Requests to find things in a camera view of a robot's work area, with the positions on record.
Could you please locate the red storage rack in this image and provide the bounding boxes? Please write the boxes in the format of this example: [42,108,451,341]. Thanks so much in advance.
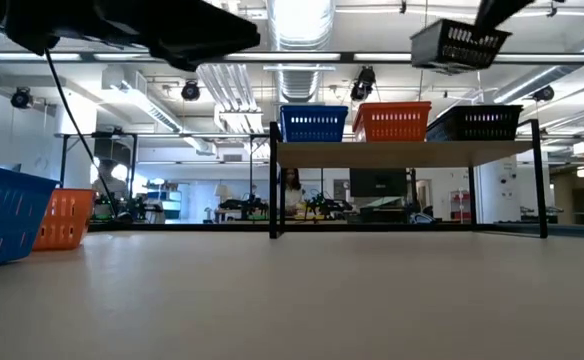
[448,188,473,222]

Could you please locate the long linear ceiling light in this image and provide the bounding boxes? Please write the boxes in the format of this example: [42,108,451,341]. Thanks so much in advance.
[0,49,584,65]

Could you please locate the orange plastic basket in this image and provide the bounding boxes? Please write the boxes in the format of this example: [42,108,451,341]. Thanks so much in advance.
[32,187,97,252]
[352,100,433,143]

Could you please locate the black aluminium table frame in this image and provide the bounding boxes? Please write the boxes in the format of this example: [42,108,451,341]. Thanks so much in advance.
[86,221,584,239]

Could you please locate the blue plastic basket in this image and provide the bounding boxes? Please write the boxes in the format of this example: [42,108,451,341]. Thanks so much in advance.
[279,104,350,114]
[0,160,59,272]
[280,110,348,143]

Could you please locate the black monitor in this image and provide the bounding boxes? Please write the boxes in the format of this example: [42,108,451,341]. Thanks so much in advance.
[348,167,409,198]

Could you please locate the black hanging spotlight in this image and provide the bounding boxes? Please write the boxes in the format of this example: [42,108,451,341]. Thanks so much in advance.
[349,64,378,103]
[530,84,556,104]
[10,86,34,111]
[180,79,202,103]

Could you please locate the black plastic basket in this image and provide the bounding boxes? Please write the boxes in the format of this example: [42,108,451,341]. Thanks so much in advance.
[425,109,522,142]
[409,18,514,77]
[434,104,524,113]

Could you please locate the wooden shelf with black legs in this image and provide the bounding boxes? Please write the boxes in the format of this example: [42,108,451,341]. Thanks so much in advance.
[268,118,550,240]

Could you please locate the silver ventilation duct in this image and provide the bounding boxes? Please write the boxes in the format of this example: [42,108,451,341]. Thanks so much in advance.
[265,0,337,105]

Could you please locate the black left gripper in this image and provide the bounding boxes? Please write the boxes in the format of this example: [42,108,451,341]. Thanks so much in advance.
[56,0,262,72]

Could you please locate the black background rig frame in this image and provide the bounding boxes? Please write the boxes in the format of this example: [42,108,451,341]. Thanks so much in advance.
[54,130,139,219]

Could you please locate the person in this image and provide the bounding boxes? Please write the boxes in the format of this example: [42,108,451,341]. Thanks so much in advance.
[282,167,304,217]
[90,158,129,217]

